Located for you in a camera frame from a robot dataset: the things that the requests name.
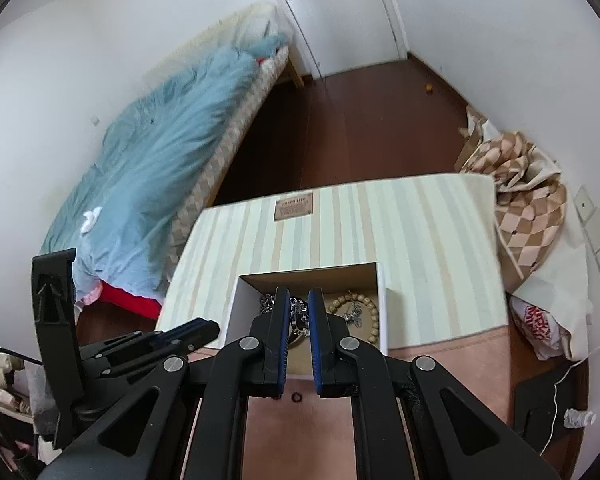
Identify white cardboard box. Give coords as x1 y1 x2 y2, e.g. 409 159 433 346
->
219 261 395 381

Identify white door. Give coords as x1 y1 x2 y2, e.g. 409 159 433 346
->
262 0 409 80

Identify white cloth bag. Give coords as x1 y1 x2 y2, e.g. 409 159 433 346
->
510 157 593 361

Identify red bed sheet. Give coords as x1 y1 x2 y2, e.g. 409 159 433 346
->
97 282 163 321

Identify small white plastic item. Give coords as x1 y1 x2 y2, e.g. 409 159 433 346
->
564 408 595 428

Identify thick silver chain necklace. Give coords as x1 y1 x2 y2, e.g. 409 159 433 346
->
258 294 311 312

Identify wooden bead bracelet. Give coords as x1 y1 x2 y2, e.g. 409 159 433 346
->
328 291 381 347

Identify red printed plastic bag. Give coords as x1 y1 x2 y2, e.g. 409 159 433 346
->
510 297 568 361

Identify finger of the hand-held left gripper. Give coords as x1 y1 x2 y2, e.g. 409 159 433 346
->
31 247 84 451
81 317 221 362

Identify wooden bed frame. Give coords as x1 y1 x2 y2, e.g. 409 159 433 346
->
284 55 306 89

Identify bed with blue duvet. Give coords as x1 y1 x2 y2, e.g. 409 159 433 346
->
40 35 291 298

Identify cream pillow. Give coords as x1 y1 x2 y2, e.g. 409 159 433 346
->
200 2 281 53

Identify black flat floor item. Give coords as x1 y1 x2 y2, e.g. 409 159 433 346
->
512 370 581 453

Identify checkered beige mattress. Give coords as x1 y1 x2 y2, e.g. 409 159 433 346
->
167 45 291 281

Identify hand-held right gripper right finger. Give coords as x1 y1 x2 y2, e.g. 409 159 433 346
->
308 287 561 480

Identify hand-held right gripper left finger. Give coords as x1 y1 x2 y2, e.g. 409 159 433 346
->
40 287 289 480

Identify beige checkered cloth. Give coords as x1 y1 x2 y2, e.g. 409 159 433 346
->
455 105 568 281

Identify white crumpled tissue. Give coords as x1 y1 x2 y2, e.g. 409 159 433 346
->
79 206 105 235

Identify white cable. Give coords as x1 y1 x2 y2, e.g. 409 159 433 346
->
527 330 600 461

